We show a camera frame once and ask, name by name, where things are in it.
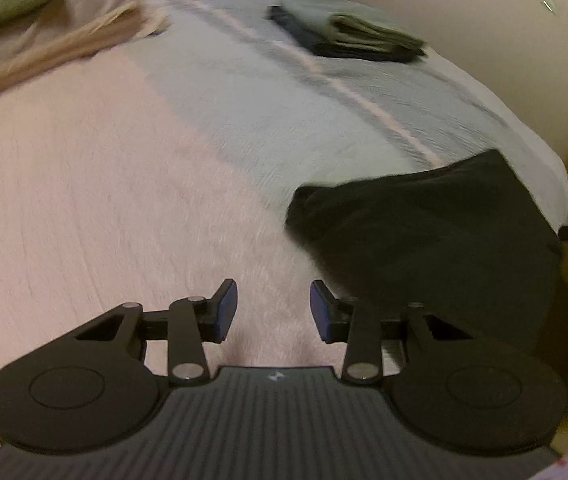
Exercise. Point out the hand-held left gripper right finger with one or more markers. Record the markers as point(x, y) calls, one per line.
point(320, 310)

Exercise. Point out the folded dark garment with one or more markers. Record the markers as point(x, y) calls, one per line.
point(346, 53)

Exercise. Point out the black pants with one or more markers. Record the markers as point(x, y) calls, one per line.
point(439, 230)

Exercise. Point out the beige pillow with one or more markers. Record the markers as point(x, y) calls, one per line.
point(63, 45)

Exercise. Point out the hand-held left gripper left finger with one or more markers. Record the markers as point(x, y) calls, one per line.
point(226, 310)

